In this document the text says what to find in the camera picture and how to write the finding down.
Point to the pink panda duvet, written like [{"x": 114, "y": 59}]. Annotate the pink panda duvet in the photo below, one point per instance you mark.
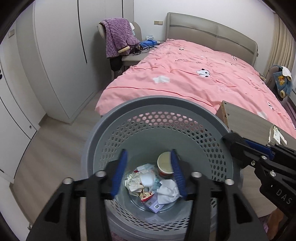
[{"x": 201, "y": 75}]

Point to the chair right of bed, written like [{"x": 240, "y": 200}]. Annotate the chair right of bed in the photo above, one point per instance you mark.
[{"x": 270, "y": 82}]

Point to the white plastic bottle cap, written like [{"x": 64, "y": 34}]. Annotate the white plastic bottle cap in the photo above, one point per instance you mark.
[{"x": 147, "y": 179}]

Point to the grey perforated trash basket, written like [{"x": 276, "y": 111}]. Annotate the grey perforated trash basket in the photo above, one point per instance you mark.
[{"x": 147, "y": 127}]

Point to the white wardrobe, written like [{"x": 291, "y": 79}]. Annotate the white wardrobe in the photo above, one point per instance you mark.
[{"x": 53, "y": 62}]

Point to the grey wood-grain table board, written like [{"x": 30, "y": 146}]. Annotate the grey wood-grain table board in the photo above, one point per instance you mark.
[{"x": 256, "y": 125}]

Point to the purple knit blanket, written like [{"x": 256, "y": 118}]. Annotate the purple knit blanket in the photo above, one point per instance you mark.
[{"x": 118, "y": 36}]

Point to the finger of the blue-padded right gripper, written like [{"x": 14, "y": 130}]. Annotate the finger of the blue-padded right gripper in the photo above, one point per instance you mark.
[{"x": 236, "y": 220}]

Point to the grey upholstered headboard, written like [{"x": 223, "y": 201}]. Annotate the grey upholstered headboard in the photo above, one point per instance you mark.
[{"x": 211, "y": 34}]

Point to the beige chair left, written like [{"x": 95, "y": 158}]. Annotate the beige chair left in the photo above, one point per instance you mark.
[{"x": 131, "y": 59}]

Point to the beige wall switch plate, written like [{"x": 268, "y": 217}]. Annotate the beige wall switch plate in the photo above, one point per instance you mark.
[{"x": 158, "y": 23}]

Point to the lavender rectangular box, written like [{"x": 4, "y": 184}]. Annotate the lavender rectangular box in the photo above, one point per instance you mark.
[{"x": 153, "y": 204}]

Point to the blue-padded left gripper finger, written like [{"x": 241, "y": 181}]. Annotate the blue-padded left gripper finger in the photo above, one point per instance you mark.
[{"x": 60, "y": 218}]

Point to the small green white carton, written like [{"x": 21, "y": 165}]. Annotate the small green white carton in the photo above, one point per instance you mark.
[{"x": 276, "y": 137}]

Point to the blue denim jacket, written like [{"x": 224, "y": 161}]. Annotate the blue denim jacket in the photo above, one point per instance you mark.
[{"x": 283, "y": 80}]

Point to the red white snack wrapper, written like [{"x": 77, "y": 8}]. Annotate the red white snack wrapper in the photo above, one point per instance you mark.
[{"x": 145, "y": 195}]

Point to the cream lid paper cup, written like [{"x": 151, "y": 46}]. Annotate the cream lid paper cup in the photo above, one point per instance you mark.
[{"x": 164, "y": 164}]

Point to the cream lined paper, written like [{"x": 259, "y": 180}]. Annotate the cream lined paper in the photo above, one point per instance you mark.
[{"x": 133, "y": 183}]

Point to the beige curtain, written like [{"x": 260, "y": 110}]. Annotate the beige curtain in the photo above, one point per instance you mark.
[{"x": 283, "y": 46}]

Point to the white tissue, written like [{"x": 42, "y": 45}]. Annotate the white tissue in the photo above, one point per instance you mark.
[{"x": 168, "y": 192}]

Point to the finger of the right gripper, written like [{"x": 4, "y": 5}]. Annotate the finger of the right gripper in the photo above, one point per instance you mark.
[
  {"x": 242, "y": 153},
  {"x": 277, "y": 153}
]

